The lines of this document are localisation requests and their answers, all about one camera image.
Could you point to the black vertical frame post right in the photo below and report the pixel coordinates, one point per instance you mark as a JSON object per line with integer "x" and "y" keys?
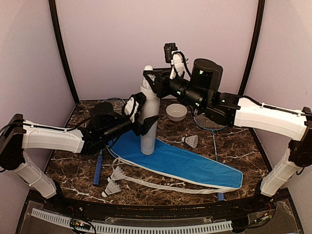
{"x": 253, "y": 47}

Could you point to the blue badminton racket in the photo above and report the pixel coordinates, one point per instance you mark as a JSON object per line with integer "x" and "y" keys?
{"x": 205, "y": 123}
{"x": 117, "y": 106}

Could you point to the right blue badminton racket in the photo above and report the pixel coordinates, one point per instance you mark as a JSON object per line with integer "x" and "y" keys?
{"x": 205, "y": 123}

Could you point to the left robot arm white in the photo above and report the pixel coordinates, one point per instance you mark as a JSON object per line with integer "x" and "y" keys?
{"x": 104, "y": 125}

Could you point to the white ceramic bowl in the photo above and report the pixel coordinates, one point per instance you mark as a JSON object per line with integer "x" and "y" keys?
{"x": 176, "y": 112}

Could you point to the blue racket bag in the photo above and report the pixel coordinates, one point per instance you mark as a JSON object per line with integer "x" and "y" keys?
{"x": 177, "y": 163}

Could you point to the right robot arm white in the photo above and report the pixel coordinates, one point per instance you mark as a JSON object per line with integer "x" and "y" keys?
{"x": 201, "y": 93}

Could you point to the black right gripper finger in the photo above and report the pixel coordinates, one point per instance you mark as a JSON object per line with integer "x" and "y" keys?
{"x": 157, "y": 73}
{"x": 153, "y": 83}

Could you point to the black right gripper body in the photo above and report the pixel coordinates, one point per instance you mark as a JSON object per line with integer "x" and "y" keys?
{"x": 163, "y": 91}

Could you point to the black vertical frame post left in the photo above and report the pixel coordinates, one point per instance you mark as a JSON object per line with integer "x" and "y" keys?
{"x": 61, "y": 50}

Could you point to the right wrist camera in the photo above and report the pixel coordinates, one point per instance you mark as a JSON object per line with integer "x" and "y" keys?
{"x": 177, "y": 60}

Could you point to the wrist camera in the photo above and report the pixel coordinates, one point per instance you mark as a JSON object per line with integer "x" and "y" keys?
{"x": 177, "y": 60}
{"x": 132, "y": 104}

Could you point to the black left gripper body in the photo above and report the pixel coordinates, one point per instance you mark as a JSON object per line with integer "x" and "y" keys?
{"x": 139, "y": 127}

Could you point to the left blue badminton racket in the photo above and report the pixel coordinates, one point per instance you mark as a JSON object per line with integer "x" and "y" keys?
{"x": 117, "y": 106}

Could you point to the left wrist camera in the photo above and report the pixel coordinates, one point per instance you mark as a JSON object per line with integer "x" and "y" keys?
{"x": 132, "y": 104}

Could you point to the white cable duct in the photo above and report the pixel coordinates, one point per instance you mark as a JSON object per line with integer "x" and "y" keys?
{"x": 134, "y": 228}

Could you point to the black vertical frame post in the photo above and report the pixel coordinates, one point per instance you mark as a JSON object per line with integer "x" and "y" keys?
{"x": 253, "y": 47}
{"x": 61, "y": 50}

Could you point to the small circuit board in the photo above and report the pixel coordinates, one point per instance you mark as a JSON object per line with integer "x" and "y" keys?
{"x": 79, "y": 225}

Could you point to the white shuttlecock tube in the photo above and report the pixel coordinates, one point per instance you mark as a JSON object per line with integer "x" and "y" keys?
{"x": 149, "y": 109}

